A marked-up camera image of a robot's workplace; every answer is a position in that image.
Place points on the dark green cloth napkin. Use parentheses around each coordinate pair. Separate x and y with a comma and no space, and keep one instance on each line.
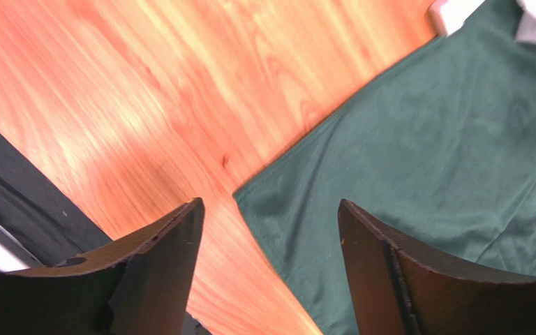
(441,146)

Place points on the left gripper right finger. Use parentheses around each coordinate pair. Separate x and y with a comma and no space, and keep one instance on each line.
(400,285)

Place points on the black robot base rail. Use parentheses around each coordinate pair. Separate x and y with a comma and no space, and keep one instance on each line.
(44,220)

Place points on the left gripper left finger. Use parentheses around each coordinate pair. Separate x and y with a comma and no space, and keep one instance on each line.
(138,284)

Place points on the left white rack foot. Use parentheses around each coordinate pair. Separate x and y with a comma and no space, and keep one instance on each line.
(448,16)

